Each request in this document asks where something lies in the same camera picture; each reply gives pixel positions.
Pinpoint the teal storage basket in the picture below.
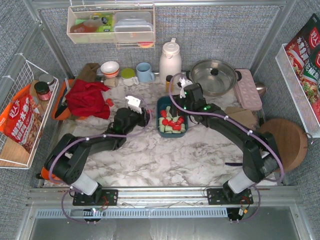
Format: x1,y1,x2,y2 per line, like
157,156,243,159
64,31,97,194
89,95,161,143
156,96,189,138

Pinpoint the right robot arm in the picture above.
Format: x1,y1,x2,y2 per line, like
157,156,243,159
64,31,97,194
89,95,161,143
169,73,285,204

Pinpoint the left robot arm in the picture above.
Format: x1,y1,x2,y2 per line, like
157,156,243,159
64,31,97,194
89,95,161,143
43,95,152,207

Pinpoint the orange juice bottle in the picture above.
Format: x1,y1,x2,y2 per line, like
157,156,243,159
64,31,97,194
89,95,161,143
165,75,174,93

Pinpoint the steel pot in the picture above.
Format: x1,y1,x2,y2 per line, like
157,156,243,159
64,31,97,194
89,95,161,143
185,59,242,97

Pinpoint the white thermos jug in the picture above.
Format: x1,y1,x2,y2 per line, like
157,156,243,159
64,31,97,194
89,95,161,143
159,38,182,84

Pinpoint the green lidded cup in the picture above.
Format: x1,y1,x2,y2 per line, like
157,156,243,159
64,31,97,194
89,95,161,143
120,68,139,87

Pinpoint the red cloth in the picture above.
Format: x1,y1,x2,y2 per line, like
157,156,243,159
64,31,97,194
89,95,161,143
65,79,111,120

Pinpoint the blue mug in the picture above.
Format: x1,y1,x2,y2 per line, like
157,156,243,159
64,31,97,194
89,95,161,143
136,62,155,83

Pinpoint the brown cardboard sheet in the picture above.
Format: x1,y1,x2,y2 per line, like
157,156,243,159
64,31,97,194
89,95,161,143
224,106,258,130

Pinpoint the white orange bowl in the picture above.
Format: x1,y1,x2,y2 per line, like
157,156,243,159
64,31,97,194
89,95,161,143
100,61,120,78

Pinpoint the pink egg tray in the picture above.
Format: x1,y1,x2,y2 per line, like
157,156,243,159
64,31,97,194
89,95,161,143
234,69,263,111

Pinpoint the olive brown cloth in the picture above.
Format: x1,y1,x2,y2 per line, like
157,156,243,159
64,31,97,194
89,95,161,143
77,63,100,83

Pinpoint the orange tray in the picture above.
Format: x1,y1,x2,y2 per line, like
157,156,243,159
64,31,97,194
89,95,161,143
51,79,86,121

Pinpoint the black knife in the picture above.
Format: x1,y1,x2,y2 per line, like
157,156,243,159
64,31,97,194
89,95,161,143
54,105,67,119

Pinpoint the metal lid jar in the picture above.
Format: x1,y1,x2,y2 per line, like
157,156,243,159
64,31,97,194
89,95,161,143
39,73,55,92

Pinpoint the dark lid jar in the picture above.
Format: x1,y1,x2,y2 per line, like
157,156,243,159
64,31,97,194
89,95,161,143
34,81,52,101

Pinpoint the clear plastic food box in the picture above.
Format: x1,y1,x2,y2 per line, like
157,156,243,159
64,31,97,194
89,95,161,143
113,11,154,43

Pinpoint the orange mug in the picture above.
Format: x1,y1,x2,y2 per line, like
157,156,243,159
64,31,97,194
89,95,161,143
35,167,61,184

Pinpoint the green drink bottle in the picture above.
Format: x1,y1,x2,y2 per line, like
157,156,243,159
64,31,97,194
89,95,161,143
90,13,114,33

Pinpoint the red snack bag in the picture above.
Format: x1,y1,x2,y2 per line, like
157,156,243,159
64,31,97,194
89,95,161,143
0,84,42,154

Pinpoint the round wooden board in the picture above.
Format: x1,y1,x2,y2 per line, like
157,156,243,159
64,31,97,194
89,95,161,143
257,118,308,173

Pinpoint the white mesh rack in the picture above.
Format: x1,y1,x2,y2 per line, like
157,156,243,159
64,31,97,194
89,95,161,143
275,43,320,138

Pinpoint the red seasoning packet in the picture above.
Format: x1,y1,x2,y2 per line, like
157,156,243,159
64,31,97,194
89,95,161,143
285,13,320,120

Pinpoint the clear wall shelf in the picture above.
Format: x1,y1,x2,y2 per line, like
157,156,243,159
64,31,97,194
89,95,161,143
66,4,156,48

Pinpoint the white wire basket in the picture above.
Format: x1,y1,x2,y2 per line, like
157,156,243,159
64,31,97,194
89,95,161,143
0,59,59,169

